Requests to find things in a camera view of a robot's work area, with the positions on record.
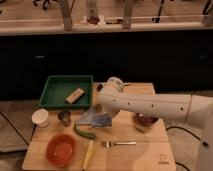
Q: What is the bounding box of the yellow banana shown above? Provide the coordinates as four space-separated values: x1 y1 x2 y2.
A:
82 140 94 171

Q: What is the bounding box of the green plastic tray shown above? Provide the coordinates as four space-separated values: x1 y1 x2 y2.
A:
39 75 93 110

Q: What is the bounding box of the dark purple bowl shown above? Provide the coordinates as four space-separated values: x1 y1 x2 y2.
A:
133 114 158 130

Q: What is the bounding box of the red bowl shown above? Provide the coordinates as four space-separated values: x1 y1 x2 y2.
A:
45 133 76 168

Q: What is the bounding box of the blue sponge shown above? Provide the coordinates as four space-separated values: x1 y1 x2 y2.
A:
92 113 112 127

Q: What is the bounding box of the blue grey cloth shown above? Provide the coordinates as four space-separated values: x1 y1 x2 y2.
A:
75 106 96 125

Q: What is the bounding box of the wooden handled spoon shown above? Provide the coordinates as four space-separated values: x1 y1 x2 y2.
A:
96 83 132 92

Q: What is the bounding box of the black cable left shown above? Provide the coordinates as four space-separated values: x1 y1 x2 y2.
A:
0 111 37 147

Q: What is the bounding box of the silver fork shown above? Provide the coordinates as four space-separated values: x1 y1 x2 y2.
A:
101 141 136 148

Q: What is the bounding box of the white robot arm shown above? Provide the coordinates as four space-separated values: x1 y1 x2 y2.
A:
97 77 213 171

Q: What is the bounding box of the black cable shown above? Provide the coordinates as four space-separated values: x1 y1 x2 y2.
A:
0 111 37 147
165 125 213 171

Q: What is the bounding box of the small metal cup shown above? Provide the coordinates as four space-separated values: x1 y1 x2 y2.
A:
58 111 71 127

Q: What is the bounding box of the black cable right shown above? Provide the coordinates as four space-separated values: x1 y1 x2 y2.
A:
165 125 213 171

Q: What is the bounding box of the white paper cup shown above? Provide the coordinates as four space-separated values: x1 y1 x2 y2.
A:
31 109 50 128

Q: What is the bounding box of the tan wooden block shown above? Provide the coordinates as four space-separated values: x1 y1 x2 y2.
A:
66 88 85 104

